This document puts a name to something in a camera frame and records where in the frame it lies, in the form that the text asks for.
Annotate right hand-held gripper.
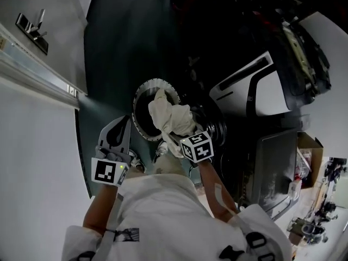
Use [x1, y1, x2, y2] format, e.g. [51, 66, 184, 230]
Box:
[179, 130, 214, 164]

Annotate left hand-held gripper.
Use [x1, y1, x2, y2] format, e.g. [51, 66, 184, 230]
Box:
[91, 115, 132, 187]

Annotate white clothes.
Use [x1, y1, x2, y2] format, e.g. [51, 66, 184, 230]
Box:
[147, 88, 198, 159]

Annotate round white basket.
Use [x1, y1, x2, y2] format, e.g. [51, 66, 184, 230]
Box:
[131, 77, 182, 142]

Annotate dark grey washing machine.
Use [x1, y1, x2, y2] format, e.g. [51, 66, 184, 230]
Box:
[190, 104, 301, 223]

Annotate person's right forearm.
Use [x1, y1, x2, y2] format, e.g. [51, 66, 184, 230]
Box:
[196, 158, 240, 223]

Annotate person's left forearm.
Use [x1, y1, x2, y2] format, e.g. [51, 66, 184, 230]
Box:
[82, 183, 120, 237]

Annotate person's left hand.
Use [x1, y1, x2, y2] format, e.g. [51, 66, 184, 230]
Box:
[94, 145, 129, 163]

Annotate person's left white shoe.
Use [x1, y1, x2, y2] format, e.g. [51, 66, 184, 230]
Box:
[127, 149, 147, 174]

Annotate person's white shoe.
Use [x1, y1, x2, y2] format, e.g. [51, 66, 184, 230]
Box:
[151, 141, 170, 165]
[127, 149, 147, 174]

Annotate beige trousers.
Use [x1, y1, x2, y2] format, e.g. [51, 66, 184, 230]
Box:
[153, 153, 192, 179]

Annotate person's right white shoe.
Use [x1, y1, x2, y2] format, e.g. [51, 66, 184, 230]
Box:
[151, 141, 170, 165]

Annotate white t-shirt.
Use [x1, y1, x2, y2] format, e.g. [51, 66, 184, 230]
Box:
[61, 172, 293, 261]

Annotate white and black appliance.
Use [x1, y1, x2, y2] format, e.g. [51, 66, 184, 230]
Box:
[208, 50, 290, 119]

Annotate cardboard box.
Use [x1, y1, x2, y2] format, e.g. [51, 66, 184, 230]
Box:
[295, 131, 325, 190]

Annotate metal door threshold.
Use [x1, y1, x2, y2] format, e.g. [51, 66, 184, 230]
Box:
[0, 23, 80, 111]

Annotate grey door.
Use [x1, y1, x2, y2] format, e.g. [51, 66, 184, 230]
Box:
[0, 0, 99, 97]

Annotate grey strap with black buckle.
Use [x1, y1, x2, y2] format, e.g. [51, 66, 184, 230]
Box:
[236, 213, 276, 261]

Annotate dark equipment frame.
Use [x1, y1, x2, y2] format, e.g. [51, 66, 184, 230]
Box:
[271, 8, 333, 99]

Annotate metal door handle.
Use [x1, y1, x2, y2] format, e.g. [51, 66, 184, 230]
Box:
[15, 8, 50, 55]

